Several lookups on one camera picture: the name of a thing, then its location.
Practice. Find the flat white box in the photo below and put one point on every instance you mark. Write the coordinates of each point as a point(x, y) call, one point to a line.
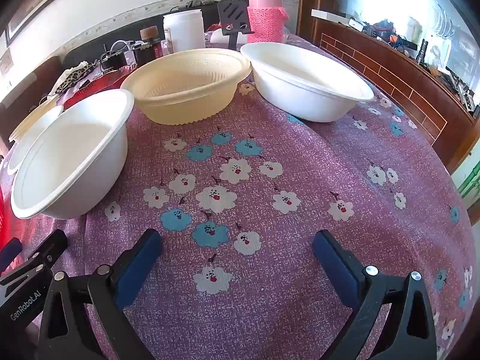
point(330, 15)

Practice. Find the dark jar with cork lid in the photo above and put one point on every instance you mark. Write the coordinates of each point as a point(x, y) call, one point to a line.
point(150, 45)

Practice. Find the framed wall picture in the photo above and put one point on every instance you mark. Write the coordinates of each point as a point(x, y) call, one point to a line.
point(33, 0)

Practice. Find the black leather sofa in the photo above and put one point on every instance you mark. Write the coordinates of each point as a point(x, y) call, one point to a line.
point(93, 48)

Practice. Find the white disposable bowl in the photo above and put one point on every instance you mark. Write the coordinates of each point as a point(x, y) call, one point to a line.
point(300, 93)
point(26, 142)
point(75, 150)

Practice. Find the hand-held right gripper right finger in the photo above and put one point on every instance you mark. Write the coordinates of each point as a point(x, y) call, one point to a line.
point(333, 270)

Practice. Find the black phone stand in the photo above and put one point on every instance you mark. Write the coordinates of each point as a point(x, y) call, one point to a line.
point(230, 15)

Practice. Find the wooden cabinet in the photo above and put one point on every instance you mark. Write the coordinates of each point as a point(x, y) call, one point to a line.
point(393, 78)

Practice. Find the black electronic device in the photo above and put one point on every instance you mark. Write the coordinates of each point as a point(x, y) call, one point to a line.
point(120, 59)

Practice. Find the white plastic jar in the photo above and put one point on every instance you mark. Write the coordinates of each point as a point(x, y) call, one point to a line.
point(183, 32)

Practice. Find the window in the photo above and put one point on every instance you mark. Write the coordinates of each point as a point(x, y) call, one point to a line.
point(393, 0)

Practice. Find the pink thermos with knitted sleeve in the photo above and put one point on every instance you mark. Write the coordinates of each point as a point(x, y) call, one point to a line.
point(266, 18)

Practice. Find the brown fabric armchair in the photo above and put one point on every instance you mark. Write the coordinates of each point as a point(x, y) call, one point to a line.
point(22, 93)

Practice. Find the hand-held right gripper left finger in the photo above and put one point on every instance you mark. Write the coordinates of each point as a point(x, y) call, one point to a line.
point(137, 270)

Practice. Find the cream plastic bowl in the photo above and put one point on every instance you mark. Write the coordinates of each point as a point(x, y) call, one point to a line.
point(187, 101)

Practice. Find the purple floral tablecloth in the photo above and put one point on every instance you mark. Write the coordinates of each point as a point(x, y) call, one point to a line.
point(262, 157)

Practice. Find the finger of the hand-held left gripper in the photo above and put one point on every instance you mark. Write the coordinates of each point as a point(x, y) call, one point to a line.
point(10, 253)
point(50, 247)

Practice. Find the leopard print cloth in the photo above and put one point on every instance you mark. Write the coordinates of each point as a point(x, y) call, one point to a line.
point(73, 78)

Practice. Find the cream plastic plate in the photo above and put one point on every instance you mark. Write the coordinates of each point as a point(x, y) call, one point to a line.
point(35, 114)

